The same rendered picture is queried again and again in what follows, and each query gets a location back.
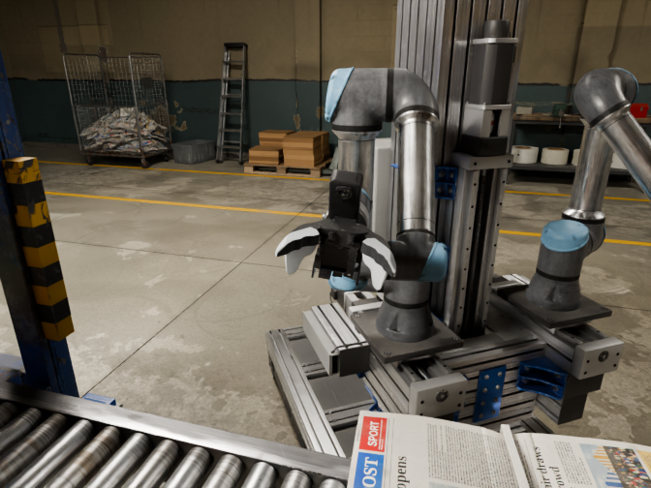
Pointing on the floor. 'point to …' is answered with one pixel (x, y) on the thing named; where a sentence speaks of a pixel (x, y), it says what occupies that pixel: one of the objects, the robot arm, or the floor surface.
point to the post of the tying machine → (33, 350)
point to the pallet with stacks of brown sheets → (290, 152)
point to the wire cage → (124, 121)
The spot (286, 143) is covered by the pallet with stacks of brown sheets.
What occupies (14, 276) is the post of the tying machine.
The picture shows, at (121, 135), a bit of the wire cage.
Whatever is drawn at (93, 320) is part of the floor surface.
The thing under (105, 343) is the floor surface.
